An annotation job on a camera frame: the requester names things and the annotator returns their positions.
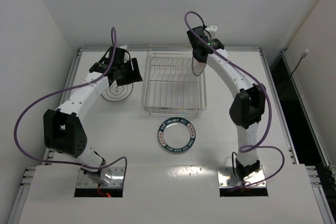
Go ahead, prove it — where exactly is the plate with teal lettered rim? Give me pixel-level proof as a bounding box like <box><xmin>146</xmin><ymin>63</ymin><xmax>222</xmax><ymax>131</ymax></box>
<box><xmin>157</xmin><ymin>117</ymin><xmax>196</xmax><ymax>154</ymax></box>

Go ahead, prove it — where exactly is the white plate with green rings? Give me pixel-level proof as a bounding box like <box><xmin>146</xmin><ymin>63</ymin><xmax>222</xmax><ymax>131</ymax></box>
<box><xmin>101</xmin><ymin>81</ymin><xmax>133</xmax><ymax>102</ymax></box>

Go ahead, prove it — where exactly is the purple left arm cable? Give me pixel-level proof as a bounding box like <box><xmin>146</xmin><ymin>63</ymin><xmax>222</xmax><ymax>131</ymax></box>
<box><xmin>13</xmin><ymin>26</ymin><xmax>128</xmax><ymax>183</ymax></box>

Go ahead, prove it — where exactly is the white plate with orange sunburst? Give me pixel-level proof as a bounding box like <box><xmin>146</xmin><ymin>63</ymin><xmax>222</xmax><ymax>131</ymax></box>
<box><xmin>192</xmin><ymin>50</ymin><xmax>206</xmax><ymax>76</ymax></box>

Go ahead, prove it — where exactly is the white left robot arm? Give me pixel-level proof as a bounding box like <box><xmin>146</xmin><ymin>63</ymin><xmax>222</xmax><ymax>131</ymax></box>
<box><xmin>43</xmin><ymin>46</ymin><xmax>142</xmax><ymax>183</ymax></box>

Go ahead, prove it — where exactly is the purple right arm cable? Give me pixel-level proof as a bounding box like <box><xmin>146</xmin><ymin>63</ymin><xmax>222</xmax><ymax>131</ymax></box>
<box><xmin>184</xmin><ymin>11</ymin><xmax>286</xmax><ymax>192</ymax></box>

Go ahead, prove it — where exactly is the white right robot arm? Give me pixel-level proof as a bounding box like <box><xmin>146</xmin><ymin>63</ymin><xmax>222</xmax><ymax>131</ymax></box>
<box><xmin>187</xmin><ymin>26</ymin><xmax>265</xmax><ymax>148</ymax></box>

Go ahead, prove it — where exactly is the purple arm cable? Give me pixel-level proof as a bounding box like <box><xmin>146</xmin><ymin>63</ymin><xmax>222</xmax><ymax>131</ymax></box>
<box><xmin>13</xmin><ymin>26</ymin><xmax>128</xmax><ymax>183</ymax></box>
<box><xmin>184</xmin><ymin>11</ymin><xmax>286</xmax><ymax>192</ymax></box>

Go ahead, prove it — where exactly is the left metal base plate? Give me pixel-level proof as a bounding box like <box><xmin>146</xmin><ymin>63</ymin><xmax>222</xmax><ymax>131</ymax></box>
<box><xmin>76</xmin><ymin>167</ymin><xmax>124</xmax><ymax>189</ymax></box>

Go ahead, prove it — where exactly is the metal base plate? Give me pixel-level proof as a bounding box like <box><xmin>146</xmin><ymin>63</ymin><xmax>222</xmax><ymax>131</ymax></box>
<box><xmin>217</xmin><ymin>166</ymin><xmax>267</xmax><ymax>189</ymax></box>
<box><xmin>76</xmin><ymin>167</ymin><xmax>124</xmax><ymax>189</ymax></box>

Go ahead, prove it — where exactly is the aluminium table frame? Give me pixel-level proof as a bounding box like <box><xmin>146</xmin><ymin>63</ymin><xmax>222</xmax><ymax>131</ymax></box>
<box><xmin>7</xmin><ymin>46</ymin><xmax>336</xmax><ymax>224</ymax></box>

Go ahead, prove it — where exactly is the wire dish rack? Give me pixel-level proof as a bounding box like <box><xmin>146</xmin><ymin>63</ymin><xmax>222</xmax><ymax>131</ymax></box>
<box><xmin>141</xmin><ymin>45</ymin><xmax>207</xmax><ymax>117</ymax></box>

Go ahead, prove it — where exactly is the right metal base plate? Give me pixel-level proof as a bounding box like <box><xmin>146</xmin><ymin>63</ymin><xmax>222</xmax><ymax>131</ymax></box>
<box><xmin>217</xmin><ymin>166</ymin><xmax>267</xmax><ymax>189</ymax></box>

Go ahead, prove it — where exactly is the black wall cable with plug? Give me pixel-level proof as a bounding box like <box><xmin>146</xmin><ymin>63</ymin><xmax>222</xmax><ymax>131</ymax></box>
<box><xmin>290</xmin><ymin>49</ymin><xmax>310</xmax><ymax>77</ymax></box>

